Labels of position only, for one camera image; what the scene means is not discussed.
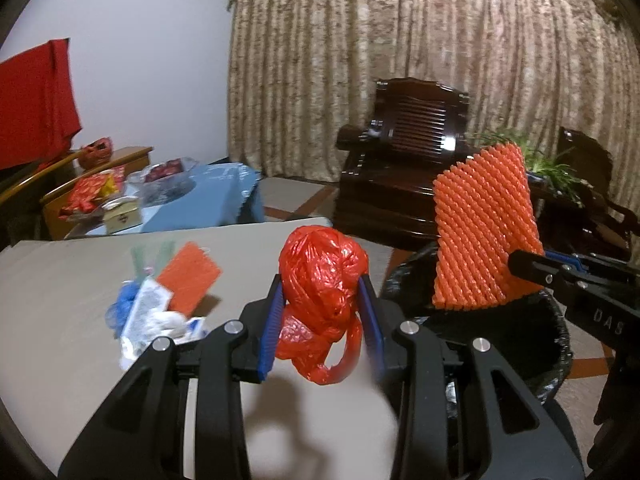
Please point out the red apple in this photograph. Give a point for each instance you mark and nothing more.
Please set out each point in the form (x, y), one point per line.
(157, 172)
(174, 166)

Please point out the bin with black liner bag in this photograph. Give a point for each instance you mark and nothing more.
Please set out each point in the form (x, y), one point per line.
(552, 360)

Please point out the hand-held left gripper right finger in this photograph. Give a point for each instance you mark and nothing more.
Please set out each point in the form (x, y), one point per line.
(371, 325)

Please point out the beige patterned curtain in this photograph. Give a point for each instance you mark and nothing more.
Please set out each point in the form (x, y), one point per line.
(400, 35)

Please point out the white crumpled tissue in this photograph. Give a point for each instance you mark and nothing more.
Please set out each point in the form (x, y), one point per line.
(170, 325)

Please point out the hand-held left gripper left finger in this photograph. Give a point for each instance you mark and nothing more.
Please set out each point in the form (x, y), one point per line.
(267, 335)

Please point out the clear glass snack plate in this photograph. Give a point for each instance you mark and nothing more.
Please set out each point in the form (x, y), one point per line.
(85, 216)

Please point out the small orange foam net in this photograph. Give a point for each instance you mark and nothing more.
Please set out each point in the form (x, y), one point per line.
(190, 280)

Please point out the dark wooden armchair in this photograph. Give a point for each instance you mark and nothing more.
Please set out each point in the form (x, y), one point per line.
(395, 185)

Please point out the blue crumpled plastic cover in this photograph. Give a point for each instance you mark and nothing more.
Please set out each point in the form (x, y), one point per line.
(122, 310)

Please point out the green potted plant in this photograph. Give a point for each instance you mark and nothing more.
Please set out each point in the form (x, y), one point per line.
(550, 167)

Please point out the clear glass fruit bowl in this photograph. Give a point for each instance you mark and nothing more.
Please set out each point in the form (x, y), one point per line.
(165, 185)

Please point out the large orange foam net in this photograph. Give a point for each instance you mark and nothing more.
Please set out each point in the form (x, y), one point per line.
(480, 220)

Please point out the red hanging cloth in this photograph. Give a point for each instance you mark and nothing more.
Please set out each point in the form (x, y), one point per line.
(35, 100)

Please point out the gold tissue box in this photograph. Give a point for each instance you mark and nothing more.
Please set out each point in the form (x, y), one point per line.
(122, 217)

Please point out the dark wooden chair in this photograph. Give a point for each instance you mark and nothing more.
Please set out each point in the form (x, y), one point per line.
(590, 170)

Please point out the small white blue packet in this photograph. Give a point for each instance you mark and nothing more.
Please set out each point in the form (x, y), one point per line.
(192, 329)

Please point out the red plastic bag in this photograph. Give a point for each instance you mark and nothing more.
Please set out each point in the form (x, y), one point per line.
(320, 270)

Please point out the green plastic wrapper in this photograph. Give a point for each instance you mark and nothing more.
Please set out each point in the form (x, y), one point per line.
(150, 255)

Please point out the light wooden chair frame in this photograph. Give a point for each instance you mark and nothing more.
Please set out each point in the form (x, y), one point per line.
(30, 180)

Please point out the red spotted snack bag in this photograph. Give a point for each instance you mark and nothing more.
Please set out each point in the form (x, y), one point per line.
(90, 192)

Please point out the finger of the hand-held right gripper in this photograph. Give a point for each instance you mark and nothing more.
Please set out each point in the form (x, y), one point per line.
(532, 269)
(562, 259)

